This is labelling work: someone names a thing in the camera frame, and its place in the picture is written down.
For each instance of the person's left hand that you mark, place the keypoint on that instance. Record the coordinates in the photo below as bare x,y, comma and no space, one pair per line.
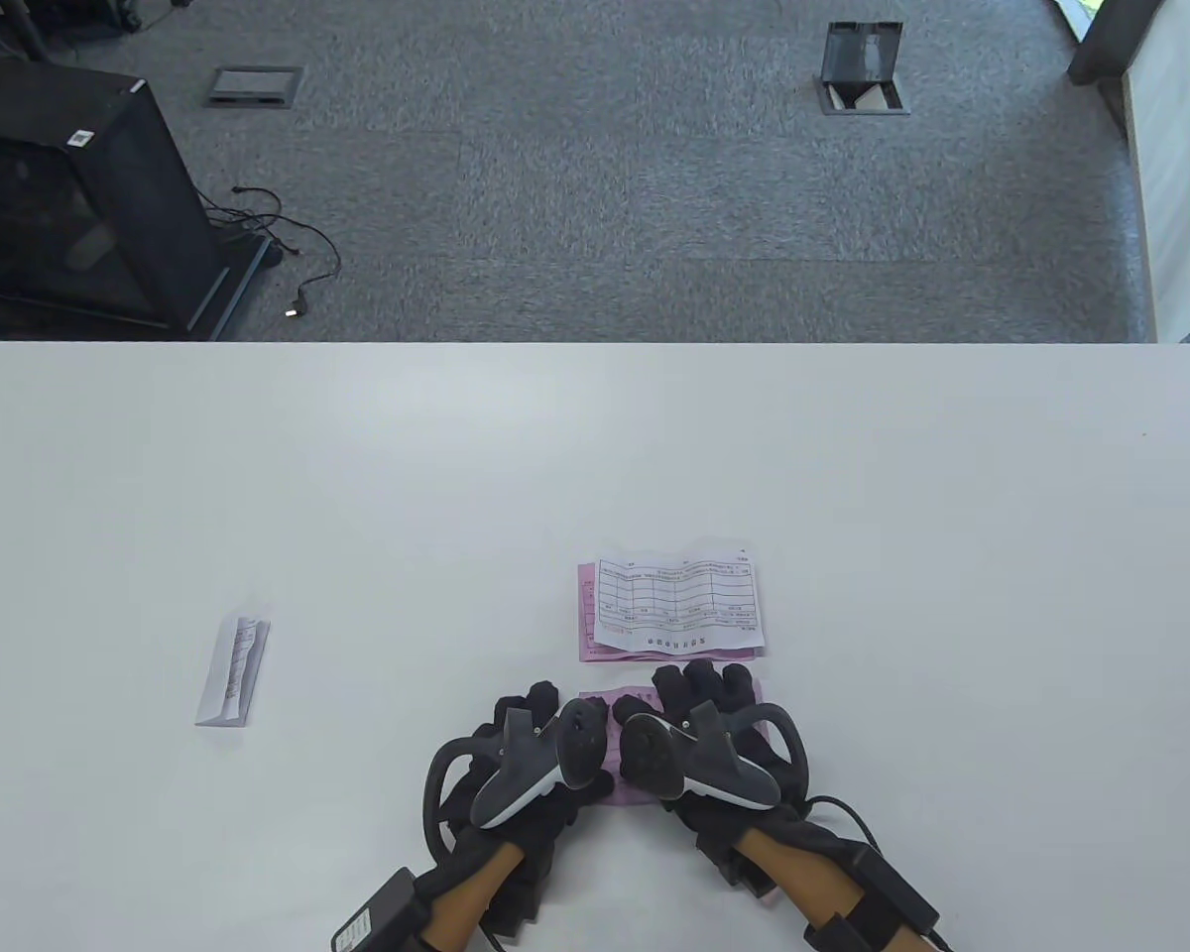
535,699

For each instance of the black cabinet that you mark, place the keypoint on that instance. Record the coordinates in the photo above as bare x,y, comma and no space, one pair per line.
69,198

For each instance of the closed gray floor box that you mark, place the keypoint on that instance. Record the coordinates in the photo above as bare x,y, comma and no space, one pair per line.
255,85

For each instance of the white partition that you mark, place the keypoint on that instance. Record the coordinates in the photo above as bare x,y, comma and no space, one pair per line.
1185,178

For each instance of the white invoice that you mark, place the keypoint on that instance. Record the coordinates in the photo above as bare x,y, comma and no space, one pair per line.
679,595
230,674

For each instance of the person's right hand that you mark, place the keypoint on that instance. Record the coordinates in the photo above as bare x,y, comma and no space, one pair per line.
699,679

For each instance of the person's left forearm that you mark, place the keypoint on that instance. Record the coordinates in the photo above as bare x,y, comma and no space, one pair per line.
461,907

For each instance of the gray left hand controller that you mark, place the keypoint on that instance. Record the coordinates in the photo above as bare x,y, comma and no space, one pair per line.
521,783

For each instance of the dark pillar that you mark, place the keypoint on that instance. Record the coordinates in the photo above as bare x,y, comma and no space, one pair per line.
1111,45

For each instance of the person's right forearm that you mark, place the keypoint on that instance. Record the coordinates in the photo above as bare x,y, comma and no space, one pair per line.
813,883

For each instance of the black furniture leg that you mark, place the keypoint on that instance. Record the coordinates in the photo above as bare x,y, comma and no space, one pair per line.
25,25

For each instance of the gray right hand controller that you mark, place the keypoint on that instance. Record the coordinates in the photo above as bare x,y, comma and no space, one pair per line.
724,773

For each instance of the open gray floor box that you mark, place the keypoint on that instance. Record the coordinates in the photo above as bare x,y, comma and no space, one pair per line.
863,69

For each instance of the gray hand controller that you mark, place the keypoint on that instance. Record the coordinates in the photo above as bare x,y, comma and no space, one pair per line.
724,773
521,783

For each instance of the pink invoice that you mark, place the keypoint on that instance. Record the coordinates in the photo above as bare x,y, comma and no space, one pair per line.
612,754
587,615

